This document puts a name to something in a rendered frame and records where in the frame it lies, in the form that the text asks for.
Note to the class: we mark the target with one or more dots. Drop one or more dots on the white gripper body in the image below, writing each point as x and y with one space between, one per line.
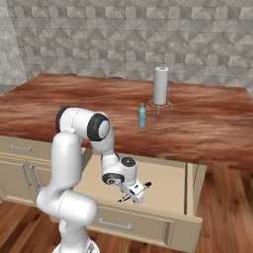
137 195

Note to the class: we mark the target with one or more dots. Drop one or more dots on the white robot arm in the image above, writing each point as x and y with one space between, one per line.
66 154

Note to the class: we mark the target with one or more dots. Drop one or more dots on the black tongs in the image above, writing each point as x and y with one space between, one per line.
148 184

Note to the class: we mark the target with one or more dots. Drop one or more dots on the beige open drawer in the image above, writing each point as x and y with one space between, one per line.
164 184

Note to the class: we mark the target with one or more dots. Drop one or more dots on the beige closed drawer front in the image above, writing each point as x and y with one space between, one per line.
39 147

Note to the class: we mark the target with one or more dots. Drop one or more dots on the blue bottle with green cap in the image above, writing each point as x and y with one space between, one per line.
142 116

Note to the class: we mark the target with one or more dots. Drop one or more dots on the beige cupboard door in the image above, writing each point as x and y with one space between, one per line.
11 179
44 178

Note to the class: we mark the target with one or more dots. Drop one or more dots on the white paper towel roll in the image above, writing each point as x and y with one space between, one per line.
160 85

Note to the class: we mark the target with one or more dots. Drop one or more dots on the dark stool seat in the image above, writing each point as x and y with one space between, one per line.
115 77
70 74

